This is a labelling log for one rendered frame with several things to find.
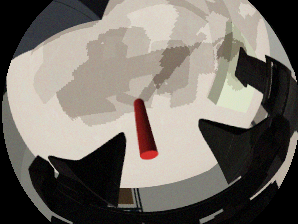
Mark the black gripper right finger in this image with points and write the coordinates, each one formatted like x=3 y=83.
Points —
x=232 y=146

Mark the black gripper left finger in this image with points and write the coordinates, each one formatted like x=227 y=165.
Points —
x=100 y=171

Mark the red peg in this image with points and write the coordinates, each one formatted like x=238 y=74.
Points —
x=145 y=136

